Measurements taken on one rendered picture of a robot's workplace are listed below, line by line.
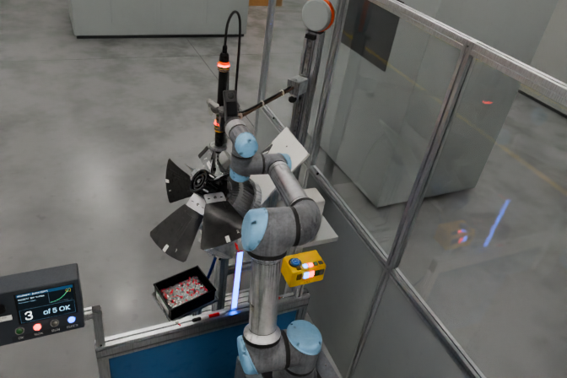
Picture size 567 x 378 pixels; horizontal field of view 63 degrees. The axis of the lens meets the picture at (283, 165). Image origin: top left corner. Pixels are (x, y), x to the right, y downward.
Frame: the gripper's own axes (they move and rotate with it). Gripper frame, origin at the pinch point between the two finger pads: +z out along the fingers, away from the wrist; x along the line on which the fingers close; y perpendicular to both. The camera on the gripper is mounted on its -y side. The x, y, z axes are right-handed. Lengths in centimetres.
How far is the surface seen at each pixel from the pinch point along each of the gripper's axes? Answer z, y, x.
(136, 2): 542, 111, 43
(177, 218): 3, 61, -15
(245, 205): -2, 54, 15
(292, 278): -44, 62, 22
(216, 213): -12.3, 47.8, -2.1
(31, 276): -35, 42, -71
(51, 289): -43, 43, -65
